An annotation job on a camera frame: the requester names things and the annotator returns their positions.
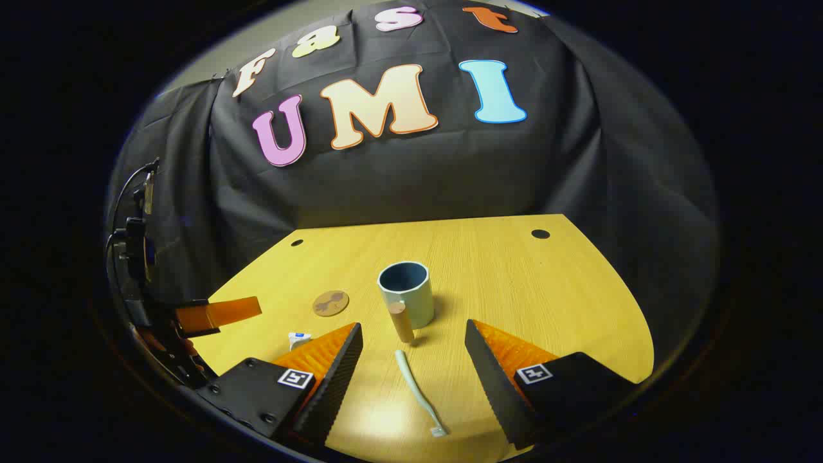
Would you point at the round wooden coaster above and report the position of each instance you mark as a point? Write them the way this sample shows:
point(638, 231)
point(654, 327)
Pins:
point(330, 303)

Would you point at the wooden desktop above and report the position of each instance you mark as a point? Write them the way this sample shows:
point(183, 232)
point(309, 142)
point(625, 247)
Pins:
point(514, 283)

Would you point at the white toothpaste tube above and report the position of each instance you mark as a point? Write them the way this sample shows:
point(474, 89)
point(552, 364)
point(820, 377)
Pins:
point(299, 339)

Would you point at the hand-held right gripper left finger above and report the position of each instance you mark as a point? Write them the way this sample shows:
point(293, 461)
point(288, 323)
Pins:
point(337, 379)

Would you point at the pale green toothbrush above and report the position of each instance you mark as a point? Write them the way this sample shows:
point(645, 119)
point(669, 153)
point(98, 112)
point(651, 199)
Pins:
point(415, 386)

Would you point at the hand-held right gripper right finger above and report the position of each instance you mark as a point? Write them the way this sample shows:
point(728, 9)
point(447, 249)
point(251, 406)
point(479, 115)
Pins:
point(495, 386)

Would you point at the black backdrop cloth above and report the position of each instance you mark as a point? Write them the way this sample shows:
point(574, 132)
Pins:
point(450, 173)

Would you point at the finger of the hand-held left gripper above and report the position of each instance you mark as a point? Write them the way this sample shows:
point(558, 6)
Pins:
point(231, 311)

